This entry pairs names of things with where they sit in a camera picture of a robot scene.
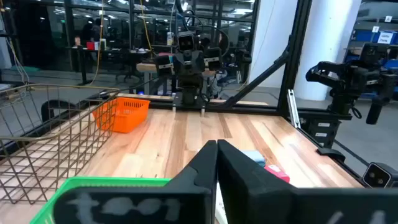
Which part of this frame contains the black aluminium frame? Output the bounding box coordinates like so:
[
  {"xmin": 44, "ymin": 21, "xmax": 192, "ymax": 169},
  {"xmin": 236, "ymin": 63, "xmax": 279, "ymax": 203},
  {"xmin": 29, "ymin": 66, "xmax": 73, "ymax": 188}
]
[{"xmin": 116, "ymin": 0, "xmax": 368, "ymax": 190}]

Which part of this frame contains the small pink item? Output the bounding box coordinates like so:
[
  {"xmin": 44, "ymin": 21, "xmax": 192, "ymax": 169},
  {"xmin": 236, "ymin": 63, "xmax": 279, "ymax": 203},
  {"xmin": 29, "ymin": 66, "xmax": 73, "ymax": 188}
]
[{"xmin": 264, "ymin": 164, "xmax": 290, "ymax": 184}]

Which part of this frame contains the white card with QR code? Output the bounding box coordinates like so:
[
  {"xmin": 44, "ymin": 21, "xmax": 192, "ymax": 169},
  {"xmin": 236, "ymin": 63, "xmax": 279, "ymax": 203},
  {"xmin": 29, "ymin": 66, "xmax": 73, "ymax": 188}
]
[{"xmin": 214, "ymin": 182, "xmax": 230, "ymax": 224}]

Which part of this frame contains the orange plastic bin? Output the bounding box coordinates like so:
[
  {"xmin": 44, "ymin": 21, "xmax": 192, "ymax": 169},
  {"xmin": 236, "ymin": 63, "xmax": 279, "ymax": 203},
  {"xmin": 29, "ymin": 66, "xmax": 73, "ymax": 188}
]
[{"xmin": 92, "ymin": 96, "xmax": 151, "ymax": 134}]

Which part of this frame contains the green plastic bin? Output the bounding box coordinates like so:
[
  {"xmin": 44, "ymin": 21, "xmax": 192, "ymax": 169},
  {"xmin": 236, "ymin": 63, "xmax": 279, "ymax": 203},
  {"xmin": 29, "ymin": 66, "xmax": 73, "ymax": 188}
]
[{"xmin": 29, "ymin": 176, "xmax": 172, "ymax": 224}]

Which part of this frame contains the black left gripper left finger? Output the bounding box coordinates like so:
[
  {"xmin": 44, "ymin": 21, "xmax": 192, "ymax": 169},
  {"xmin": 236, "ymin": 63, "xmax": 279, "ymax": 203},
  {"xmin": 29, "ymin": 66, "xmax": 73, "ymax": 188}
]
[{"xmin": 52, "ymin": 139, "xmax": 218, "ymax": 224}]

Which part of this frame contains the small light blue item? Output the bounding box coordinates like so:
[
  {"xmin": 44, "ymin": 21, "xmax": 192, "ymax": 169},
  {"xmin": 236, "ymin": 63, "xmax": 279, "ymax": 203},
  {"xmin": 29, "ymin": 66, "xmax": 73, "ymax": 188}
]
[{"xmin": 241, "ymin": 150, "xmax": 267, "ymax": 168}]

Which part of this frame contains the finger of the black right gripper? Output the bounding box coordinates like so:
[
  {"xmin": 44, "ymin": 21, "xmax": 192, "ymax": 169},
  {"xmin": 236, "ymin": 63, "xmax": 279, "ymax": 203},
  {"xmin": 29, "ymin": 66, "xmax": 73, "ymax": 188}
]
[
  {"xmin": 203, "ymin": 46, "xmax": 222, "ymax": 72},
  {"xmin": 154, "ymin": 55, "xmax": 175, "ymax": 77}
]

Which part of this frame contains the blue storage bin shelf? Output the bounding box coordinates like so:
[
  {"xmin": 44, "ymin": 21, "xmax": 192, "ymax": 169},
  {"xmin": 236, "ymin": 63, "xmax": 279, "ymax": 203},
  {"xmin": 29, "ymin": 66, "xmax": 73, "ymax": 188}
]
[{"xmin": 344, "ymin": 15, "xmax": 398, "ymax": 70}]

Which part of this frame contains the person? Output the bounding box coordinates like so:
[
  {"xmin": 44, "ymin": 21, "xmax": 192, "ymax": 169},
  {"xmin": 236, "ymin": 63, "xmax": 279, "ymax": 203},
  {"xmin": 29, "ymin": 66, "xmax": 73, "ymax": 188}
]
[{"xmin": 80, "ymin": 17, "xmax": 104, "ymax": 48}]

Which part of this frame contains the yellow hanging cable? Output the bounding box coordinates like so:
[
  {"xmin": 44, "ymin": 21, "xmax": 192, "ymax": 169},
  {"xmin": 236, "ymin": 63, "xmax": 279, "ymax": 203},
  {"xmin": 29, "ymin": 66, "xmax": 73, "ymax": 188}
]
[{"xmin": 88, "ymin": 0, "xmax": 105, "ymax": 86}]

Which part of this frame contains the metal wire basket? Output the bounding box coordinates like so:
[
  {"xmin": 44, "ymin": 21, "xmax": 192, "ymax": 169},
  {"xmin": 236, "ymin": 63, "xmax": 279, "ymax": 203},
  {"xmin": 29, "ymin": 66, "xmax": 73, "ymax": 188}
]
[{"xmin": 0, "ymin": 83, "xmax": 121, "ymax": 206}]

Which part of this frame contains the table-level camera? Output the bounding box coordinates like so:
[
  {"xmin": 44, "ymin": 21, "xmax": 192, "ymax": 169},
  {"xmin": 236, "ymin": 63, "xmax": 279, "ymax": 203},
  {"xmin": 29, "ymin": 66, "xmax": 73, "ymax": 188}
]
[{"xmin": 361, "ymin": 161, "xmax": 398, "ymax": 189}]

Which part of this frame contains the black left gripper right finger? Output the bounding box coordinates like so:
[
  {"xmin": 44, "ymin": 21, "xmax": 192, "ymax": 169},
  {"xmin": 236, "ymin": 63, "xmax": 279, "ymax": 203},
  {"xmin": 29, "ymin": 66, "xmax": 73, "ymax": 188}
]
[{"xmin": 217, "ymin": 139, "xmax": 398, "ymax": 224}]

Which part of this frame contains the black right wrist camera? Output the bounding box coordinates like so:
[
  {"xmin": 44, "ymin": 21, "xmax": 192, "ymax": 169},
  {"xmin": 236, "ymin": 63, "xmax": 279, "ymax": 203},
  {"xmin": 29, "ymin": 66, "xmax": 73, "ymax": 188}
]
[{"xmin": 177, "ymin": 30, "xmax": 203, "ymax": 52}]

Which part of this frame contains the white column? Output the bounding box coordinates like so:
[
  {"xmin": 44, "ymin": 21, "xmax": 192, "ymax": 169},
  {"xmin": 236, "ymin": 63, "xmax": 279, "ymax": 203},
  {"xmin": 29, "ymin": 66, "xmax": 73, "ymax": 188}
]
[{"xmin": 294, "ymin": 0, "xmax": 363, "ymax": 101}]

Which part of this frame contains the silver metal bracket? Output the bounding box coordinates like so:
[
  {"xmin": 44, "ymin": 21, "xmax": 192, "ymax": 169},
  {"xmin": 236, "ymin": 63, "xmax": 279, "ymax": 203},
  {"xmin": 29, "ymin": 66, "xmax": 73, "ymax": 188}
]
[{"xmin": 286, "ymin": 89, "xmax": 302, "ymax": 129}]

